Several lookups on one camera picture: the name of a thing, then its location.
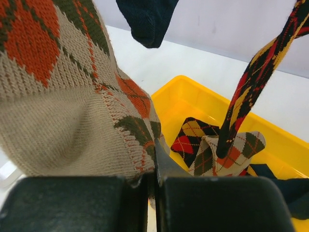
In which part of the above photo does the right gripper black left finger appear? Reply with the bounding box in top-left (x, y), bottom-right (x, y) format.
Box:
top-left (0, 176), bottom-right (147, 232)

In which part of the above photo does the brown argyle sock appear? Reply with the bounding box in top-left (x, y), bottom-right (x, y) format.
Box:
top-left (188, 131), bottom-right (266, 176)

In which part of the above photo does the yellow plastic tray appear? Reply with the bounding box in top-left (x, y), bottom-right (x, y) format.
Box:
top-left (152, 76), bottom-right (309, 232)

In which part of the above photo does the hanging dark argyle sock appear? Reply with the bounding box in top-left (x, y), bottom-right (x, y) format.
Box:
top-left (216, 0), bottom-right (309, 159)

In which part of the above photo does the dark argyle sock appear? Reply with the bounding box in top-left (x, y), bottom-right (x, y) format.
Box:
top-left (216, 0), bottom-right (309, 159)
top-left (171, 117), bottom-right (220, 167)

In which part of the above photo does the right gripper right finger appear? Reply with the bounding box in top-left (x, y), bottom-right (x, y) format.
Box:
top-left (154, 140), bottom-right (295, 232)

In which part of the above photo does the small navy sock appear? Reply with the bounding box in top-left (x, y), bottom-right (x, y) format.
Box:
top-left (116, 0), bottom-right (179, 48)

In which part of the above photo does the beige argyle sock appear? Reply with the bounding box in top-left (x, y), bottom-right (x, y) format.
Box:
top-left (0, 0), bottom-right (164, 180)

